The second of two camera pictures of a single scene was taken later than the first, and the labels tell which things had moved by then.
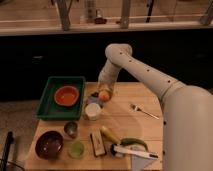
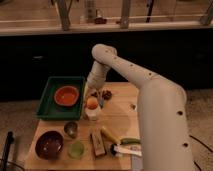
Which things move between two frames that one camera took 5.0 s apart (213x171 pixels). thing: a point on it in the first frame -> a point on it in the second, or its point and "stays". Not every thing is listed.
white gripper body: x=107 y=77 -> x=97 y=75
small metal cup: x=71 y=129 stays
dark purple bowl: x=49 y=144 stays
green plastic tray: x=48 y=108 stays
